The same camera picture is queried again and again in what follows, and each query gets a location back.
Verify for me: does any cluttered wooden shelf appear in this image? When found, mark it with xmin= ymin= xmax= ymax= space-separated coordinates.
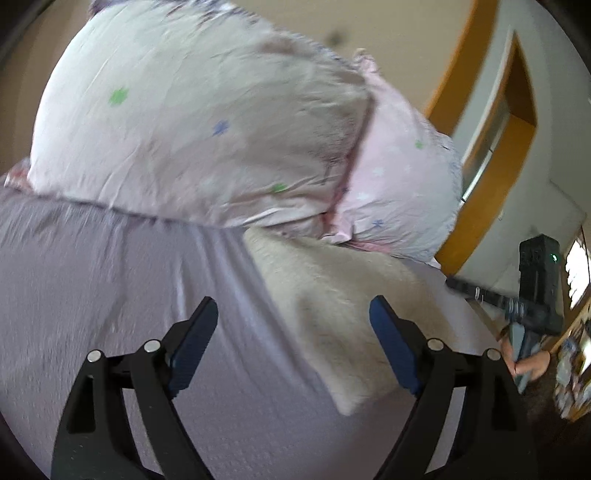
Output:
xmin=551 ymin=300 xmax=591 ymax=423

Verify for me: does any large star-print pillow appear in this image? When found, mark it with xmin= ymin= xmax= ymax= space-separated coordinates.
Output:
xmin=4 ymin=0 xmax=464 ymax=265

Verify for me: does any cream fuzzy small garment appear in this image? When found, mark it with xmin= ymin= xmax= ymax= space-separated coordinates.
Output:
xmin=242 ymin=227 xmax=455 ymax=417

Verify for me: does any lilac bed sheet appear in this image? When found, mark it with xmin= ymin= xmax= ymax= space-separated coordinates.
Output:
xmin=0 ymin=187 xmax=502 ymax=480

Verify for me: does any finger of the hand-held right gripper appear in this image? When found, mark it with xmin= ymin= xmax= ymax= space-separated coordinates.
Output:
xmin=445 ymin=275 xmax=525 ymax=319

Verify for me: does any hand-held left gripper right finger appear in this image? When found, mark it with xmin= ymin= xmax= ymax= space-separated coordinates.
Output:
xmin=369 ymin=295 xmax=540 ymax=480

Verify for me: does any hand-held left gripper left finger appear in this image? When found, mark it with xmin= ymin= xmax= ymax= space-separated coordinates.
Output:
xmin=51 ymin=296 xmax=219 ymax=480

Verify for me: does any person's right hand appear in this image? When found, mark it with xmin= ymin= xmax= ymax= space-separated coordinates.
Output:
xmin=499 ymin=323 xmax=552 ymax=382

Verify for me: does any wooden door frame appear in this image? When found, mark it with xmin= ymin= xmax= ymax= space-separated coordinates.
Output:
xmin=422 ymin=0 xmax=539 ymax=277

